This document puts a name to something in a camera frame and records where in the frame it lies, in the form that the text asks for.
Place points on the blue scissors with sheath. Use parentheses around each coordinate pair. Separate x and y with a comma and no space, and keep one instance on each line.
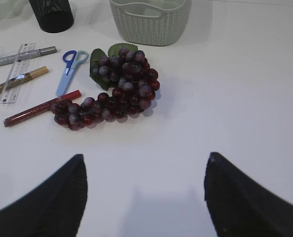
(73,60)

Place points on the light green woven basket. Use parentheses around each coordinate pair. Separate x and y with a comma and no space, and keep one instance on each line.
(151,22)

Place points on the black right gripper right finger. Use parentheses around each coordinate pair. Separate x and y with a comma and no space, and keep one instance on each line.
(240,207)

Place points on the red glitter marker pen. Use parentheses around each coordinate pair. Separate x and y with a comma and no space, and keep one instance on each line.
(39,109)

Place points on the black mesh pen cup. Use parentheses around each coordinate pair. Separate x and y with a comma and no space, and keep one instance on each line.
(53,16)

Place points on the gold glitter marker pen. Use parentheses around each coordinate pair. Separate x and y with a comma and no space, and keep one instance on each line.
(23,78)

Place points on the purple red grape bunch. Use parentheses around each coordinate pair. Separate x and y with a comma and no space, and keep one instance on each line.
(128,81)

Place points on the clear plastic ruler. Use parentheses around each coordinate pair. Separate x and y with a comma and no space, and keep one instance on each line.
(18,67)

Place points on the silver glitter marker pen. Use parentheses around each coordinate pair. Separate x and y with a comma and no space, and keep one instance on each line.
(27,55)

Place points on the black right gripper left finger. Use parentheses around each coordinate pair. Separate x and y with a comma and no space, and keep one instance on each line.
(53,209)

